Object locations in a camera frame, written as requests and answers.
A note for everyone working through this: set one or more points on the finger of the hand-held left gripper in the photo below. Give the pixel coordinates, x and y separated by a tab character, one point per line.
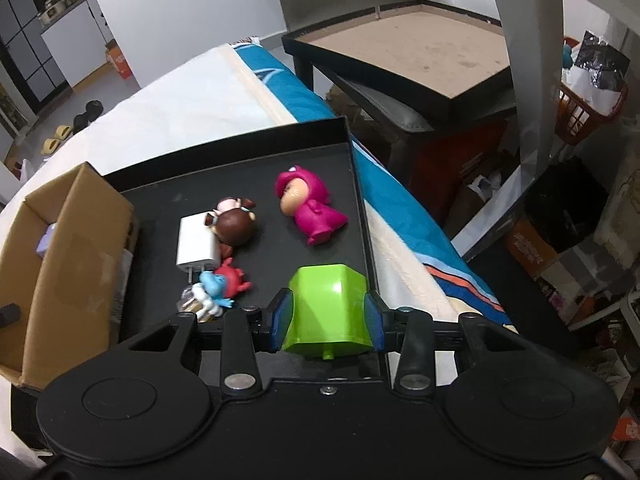
7	315

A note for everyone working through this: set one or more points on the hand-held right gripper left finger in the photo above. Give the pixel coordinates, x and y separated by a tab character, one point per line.
281	320

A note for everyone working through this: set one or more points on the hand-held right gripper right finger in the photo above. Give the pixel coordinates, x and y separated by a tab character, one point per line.
374	322

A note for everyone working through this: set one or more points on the green plastic toy block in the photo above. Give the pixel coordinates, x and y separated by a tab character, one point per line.
325	310

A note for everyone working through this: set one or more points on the blue and red figurine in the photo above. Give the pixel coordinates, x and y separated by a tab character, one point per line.
225	277

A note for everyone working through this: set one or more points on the brown cardboard box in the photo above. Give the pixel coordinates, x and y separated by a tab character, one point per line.
75	260

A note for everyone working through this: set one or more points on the pink hooded figurine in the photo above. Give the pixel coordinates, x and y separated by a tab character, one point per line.
312	210

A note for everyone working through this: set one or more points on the black tray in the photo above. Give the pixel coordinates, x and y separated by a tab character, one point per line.
250	160

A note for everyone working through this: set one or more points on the purple plastic toy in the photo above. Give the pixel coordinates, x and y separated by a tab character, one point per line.
46	241

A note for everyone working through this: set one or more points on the clear gold trinket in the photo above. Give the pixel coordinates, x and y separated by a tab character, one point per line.
192	305

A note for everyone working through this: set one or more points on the brown haired figurine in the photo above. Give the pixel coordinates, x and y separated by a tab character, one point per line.
235	227

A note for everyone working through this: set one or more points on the white charger plug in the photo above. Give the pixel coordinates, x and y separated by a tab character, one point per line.
197	245

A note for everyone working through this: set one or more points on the yellow slipper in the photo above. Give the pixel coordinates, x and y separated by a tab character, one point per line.
62	132
50	146

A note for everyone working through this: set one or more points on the black slipper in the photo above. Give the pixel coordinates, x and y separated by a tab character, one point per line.
81	121
93	108

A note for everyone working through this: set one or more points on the blue printed blanket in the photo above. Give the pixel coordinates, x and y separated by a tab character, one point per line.
300	95

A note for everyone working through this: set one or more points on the orange cardboard carton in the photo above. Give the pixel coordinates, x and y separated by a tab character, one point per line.
120	62

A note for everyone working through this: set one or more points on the white cabinet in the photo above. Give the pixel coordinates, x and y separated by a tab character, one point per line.
80	45

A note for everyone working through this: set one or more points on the orange plastic basket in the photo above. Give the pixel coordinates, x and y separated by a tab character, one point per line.
575	120

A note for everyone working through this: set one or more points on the white board panel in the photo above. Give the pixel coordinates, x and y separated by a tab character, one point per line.
190	15

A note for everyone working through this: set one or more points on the grey metal frame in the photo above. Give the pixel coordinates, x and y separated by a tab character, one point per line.
530	60

